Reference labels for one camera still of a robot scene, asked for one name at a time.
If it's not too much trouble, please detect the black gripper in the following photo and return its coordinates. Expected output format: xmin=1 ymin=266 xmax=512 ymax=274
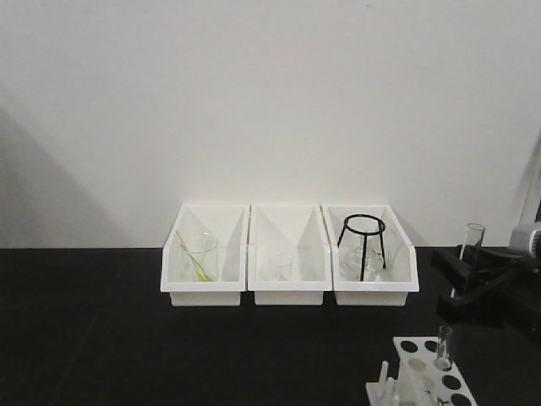
xmin=430 ymin=245 xmax=540 ymax=338

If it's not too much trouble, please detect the clear glass test tube front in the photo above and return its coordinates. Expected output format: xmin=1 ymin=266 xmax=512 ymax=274
xmin=451 ymin=222 xmax=486 ymax=299

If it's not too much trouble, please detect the clear glass test tube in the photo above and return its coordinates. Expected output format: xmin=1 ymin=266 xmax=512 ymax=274
xmin=451 ymin=222 xmax=486 ymax=299
xmin=434 ymin=326 xmax=453 ymax=371

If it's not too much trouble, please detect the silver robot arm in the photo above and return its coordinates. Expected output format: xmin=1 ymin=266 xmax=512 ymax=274
xmin=430 ymin=222 xmax=540 ymax=341

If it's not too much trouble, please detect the clear glass test tube rear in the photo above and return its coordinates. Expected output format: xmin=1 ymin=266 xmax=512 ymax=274
xmin=434 ymin=326 xmax=453 ymax=371

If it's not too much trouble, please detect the white test tube rack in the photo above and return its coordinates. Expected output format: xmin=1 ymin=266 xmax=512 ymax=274
xmin=365 ymin=337 xmax=477 ymax=405

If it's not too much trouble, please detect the right white storage bin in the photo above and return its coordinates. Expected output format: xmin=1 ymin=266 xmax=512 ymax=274
xmin=321 ymin=205 xmax=419 ymax=306

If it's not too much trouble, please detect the white storage bin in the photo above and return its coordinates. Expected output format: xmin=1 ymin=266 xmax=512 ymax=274
xmin=321 ymin=205 xmax=419 ymax=306
xmin=247 ymin=205 xmax=332 ymax=305
xmin=160 ymin=205 xmax=249 ymax=306

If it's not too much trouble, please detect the glass flask in right bin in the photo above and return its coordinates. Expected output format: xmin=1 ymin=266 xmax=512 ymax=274
xmin=342 ymin=237 xmax=384 ymax=282

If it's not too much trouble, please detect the middle white storage bin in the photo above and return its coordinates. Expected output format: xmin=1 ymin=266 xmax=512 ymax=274
xmin=247 ymin=205 xmax=332 ymax=305

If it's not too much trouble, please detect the small glass beaker middle bin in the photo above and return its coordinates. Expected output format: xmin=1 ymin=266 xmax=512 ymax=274
xmin=269 ymin=252 xmax=292 ymax=281

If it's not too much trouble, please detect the yellow green stirring stick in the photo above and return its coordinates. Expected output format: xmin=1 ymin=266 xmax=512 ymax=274
xmin=175 ymin=229 xmax=216 ymax=283

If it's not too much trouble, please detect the left white storage bin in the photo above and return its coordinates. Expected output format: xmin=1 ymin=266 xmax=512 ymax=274
xmin=160 ymin=205 xmax=249 ymax=306

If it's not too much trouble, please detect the glass beaker in left bin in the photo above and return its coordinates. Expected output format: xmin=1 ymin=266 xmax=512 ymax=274
xmin=178 ymin=231 xmax=220 ymax=282

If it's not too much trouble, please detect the black wire tripod stand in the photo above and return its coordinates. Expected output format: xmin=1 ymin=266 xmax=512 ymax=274
xmin=337 ymin=213 xmax=386 ymax=282

